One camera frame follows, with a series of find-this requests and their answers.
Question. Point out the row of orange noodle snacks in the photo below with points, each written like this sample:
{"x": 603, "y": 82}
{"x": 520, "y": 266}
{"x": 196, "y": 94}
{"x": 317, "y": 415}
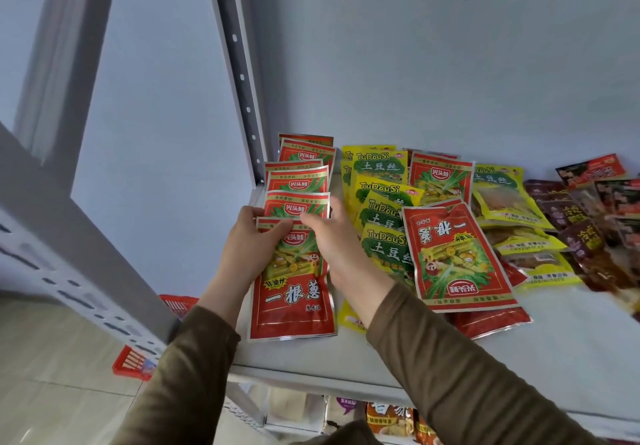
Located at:
{"x": 390, "y": 422}

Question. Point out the red foil snack packet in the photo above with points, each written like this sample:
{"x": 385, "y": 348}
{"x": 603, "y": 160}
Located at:
{"x": 290, "y": 164}
{"x": 297, "y": 182}
{"x": 305, "y": 138}
{"x": 295, "y": 204}
{"x": 295, "y": 309}
{"x": 307, "y": 153}

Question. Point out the pile of red snack packets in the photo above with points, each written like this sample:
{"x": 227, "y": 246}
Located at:
{"x": 455, "y": 259}

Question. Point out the yellow green snack packet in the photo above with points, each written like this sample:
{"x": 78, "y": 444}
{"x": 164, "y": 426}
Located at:
{"x": 380, "y": 167}
{"x": 382, "y": 214}
{"x": 350, "y": 319}
{"x": 395, "y": 190}
{"x": 370, "y": 149}
{"x": 387, "y": 254}

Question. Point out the person's left forearm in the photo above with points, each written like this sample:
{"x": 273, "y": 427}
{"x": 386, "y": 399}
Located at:
{"x": 180, "y": 384}

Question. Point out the pile of black red snacks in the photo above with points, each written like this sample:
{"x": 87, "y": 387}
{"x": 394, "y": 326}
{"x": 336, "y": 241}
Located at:
{"x": 590, "y": 167}

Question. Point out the person's right forearm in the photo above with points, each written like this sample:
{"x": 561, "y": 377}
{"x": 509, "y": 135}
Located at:
{"x": 465, "y": 379}

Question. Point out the white purple snack packet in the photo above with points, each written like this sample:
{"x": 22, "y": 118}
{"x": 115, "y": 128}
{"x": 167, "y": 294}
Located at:
{"x": 348, "y": 405}

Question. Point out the red plastic basket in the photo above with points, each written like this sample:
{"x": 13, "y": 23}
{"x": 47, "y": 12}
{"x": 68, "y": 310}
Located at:
{"x": 135, "y": 362}

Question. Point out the white metal shelf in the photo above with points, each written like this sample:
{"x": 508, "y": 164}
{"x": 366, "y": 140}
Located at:
{"x": 500, "y": 359}

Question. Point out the person's left hand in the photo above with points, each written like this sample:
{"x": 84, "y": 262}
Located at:
{"x": 240, "y": 259}

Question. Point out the person's right hand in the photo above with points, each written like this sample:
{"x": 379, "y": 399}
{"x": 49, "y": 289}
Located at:
{"x": 350, "y": 269}

